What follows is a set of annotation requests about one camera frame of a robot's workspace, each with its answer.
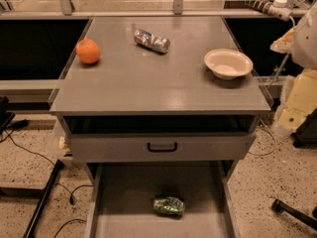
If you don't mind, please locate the black floor cable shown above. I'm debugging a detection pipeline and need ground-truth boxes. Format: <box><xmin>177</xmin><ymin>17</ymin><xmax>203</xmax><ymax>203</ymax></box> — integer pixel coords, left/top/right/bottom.
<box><xmin>0</xmin><ymin>126</ymin><xmax>94</xmax><ymax>238</ymax></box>

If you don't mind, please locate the grey drawer cabinet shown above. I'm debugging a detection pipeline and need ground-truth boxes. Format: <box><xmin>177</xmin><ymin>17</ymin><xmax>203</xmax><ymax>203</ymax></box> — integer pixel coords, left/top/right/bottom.
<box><xmin>47</xmin><ymin>15</ymin><xmax>275</xmax><ymax>238</ymax></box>

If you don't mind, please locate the green crushed can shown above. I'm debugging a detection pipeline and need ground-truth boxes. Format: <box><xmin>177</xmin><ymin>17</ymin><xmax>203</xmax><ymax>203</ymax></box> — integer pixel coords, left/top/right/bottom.
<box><xmin>154</xmin><ymin>195</ymin><xmax>185</xmax><ymax>216</ymax></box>

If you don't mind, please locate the black chair leg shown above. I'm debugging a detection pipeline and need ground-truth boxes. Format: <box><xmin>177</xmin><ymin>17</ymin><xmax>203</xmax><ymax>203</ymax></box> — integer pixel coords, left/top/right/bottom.
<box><xmin>271</xmin><ymin>199</ymin><xmax>317</xmax><ymax>231</ymax></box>

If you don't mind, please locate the silver crushed can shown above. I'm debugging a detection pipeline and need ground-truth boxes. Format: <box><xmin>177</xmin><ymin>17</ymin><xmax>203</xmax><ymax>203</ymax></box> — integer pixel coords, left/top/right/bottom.
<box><xmin>134</xmin><ymin>29</ymin><xmax>170</xmax><ymax>54</ymax></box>

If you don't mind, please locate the black drawer handle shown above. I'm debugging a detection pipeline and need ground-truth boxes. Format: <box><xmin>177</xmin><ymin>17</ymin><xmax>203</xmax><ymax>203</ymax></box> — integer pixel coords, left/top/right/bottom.
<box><xmin>147</xmin><ymin>143</ymin><xmax>178</xmax><ymax>153</ymax></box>

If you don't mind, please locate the black metal floor stand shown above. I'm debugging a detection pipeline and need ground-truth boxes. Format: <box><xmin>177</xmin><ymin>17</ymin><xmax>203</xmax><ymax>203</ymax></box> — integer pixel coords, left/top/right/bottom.
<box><xmin>0</xmin><ymin>160</ymin><xmax>64</xmax><ymax>238</ymax></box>

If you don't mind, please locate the grey open middle drawer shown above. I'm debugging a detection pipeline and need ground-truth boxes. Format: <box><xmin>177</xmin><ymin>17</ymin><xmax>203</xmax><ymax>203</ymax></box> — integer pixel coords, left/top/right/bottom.
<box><xmin>84</xmin><ymin>162</ymin><xmax>241</xmax><ymax>238</ymax></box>

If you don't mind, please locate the white power strip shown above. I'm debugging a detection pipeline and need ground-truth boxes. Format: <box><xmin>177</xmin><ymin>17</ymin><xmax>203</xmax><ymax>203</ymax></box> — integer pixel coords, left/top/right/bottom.
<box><xmin>238</xmin><ymin>0</ymin><xmax>291</xmax><ymax>21</ymax></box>

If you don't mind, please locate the grey top drawer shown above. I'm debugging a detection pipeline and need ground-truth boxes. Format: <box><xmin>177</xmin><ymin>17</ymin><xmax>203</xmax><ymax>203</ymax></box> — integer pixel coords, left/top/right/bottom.
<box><xmin>60</xmin><ymin>115</ymin><xmax>258</xmax><ymax>163</ymax></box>

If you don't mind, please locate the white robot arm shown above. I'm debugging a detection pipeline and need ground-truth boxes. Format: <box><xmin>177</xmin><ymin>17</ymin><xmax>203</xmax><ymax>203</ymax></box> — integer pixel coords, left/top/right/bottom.
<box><xmin>270</xmin><ymin>4</ymin><xmax>317</xmax><ymax>137</ymax></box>

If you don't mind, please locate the orange fruit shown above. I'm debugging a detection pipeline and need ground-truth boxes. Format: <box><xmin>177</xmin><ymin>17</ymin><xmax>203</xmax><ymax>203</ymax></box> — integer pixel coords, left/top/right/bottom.
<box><xmin>75</xmin><ymin>39</ymin><xmax>100</xmax><ymax>64</ymax></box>

